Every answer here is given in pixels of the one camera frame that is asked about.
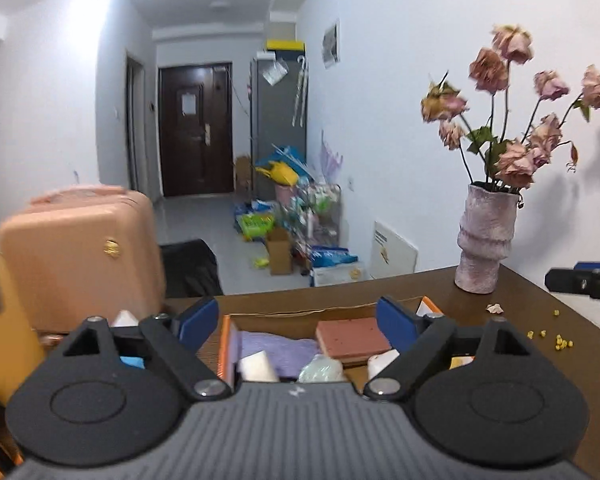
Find peach hard-shell suitcase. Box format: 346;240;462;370
0;184;167;334

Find blue bag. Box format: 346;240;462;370
270;143;311;176

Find white hanging umbrella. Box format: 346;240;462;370
290;56;311;129

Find pink textured vase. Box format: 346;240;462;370
453;182;524;295

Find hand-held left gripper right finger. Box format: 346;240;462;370
362;295;531;404

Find white board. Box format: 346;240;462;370
368;219;420;281

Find red cardboard box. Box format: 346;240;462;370
217;295;476;391

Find green bag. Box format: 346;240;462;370
237;212;276;241

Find clear plastic bag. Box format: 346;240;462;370
260;58;290;86
297;353;349;384

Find blue tissue packet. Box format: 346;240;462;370
111;308;147;370

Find purple wall decoration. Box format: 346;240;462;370
318;129;345;184

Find brown cardboard box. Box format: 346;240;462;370
233;154;254;194

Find scattered yellow crumbs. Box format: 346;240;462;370
525;309;576;352

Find small open cardboard box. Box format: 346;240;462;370
264;227;294;276

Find white carton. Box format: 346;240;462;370
309;262;367;289

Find dried pink roses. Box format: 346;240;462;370
420;23;600;194

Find dark brown entrance door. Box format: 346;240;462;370
158;62;235;198

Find yellow and black box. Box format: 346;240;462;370
264;37;306;54

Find pile of household clutter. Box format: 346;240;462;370
279;182;342;246

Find pink brown sponge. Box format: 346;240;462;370
314;316;394;361

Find dark interior door frame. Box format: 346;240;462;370
124;49;146;191

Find wall poster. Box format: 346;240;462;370
321;19;341;70

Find purple cloth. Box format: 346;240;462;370
234;329;324;381

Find grey refrigerator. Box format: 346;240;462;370
249;54;309;201

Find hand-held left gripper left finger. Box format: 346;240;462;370
60;296;234;402

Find blue plastic packs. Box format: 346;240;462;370
307;244;360;269

